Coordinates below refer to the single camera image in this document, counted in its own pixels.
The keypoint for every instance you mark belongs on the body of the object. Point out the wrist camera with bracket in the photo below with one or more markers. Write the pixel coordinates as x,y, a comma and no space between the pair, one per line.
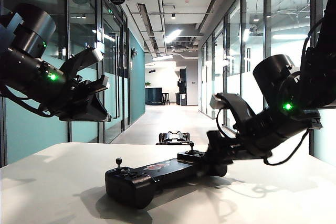
84,58
235,104

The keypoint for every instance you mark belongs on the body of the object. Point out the dark bar stool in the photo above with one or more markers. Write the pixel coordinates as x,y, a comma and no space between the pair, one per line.
166,98

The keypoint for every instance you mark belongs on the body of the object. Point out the black quadruped robot dog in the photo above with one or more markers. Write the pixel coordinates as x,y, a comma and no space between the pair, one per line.
173,138

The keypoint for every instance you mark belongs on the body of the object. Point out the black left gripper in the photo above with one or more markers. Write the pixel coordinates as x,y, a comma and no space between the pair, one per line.
89,87

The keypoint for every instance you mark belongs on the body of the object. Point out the dark bar counter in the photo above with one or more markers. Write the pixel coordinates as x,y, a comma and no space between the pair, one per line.
153,96

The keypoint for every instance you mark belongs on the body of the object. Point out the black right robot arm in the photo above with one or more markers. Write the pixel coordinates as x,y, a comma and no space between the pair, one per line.
278,82

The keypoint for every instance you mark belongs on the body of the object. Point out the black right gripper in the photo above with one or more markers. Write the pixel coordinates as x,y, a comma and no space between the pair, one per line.
218,141

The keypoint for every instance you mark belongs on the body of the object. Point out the green potted plant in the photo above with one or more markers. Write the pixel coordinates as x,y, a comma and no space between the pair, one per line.
147,85

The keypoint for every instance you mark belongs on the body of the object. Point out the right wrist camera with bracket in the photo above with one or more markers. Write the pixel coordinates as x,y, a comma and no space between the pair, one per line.
235,104

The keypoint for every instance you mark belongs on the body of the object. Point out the black remote control with sticker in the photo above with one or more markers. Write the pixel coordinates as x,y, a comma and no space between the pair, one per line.
136,184

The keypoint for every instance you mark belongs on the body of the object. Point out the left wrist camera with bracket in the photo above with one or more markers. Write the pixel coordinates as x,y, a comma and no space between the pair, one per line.
84,58

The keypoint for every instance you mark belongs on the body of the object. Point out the black bin with white label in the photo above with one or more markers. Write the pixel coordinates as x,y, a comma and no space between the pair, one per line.
182,100

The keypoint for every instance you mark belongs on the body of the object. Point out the tall black cabinet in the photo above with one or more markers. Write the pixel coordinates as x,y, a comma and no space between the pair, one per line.
183,77

